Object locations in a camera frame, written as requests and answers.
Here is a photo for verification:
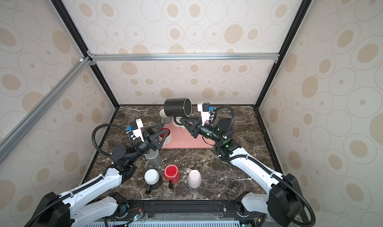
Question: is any pink rectangular tray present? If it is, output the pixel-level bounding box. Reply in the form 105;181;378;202
163;121;214;149

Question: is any silver rail left wall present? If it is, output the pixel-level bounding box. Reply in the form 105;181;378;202
1;57;91;162

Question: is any black mug white base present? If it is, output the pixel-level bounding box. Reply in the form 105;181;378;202
144;169;163;195

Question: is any white teapot-like mug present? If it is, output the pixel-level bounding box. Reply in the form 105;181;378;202
173;117;185;129

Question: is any black frame post right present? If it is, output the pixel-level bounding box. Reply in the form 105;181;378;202
254;0;313;110

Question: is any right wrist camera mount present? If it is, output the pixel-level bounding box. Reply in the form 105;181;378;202
197;102;214;125

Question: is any black upside-down mug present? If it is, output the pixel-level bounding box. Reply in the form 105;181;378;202
164;98;192;117

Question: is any light grey mug white inside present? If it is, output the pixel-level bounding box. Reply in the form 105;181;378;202
159;109;173;125

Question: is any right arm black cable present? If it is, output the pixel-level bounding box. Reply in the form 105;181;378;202
209;105;316;227

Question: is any red upside-down mug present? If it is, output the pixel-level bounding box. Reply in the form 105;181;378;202
164;164;181;189

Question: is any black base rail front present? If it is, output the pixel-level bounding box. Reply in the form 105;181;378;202
53;198;312;227

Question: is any black frame post left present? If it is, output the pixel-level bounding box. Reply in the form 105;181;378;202
50;0;120;109

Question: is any dark grey upside-down mug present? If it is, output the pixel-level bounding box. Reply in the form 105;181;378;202
144;150;162;169

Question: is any white mug red inside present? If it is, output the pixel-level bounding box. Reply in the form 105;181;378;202
160;127;173;145

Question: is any silver rail wall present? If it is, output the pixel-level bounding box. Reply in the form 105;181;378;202
90;53;280;62
1;57;91;162

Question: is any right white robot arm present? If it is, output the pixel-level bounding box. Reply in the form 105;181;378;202
176;117;316;227

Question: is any silver rail back wall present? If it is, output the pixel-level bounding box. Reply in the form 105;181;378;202
90;53;280;62

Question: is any black frame post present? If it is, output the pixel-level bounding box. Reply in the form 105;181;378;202
50;0;120;109
254;0;313;110

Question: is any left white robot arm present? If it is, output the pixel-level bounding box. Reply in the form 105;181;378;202
26;123;170;227

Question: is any pink upside-down mug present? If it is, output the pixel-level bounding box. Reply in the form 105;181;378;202
187;168;202;189

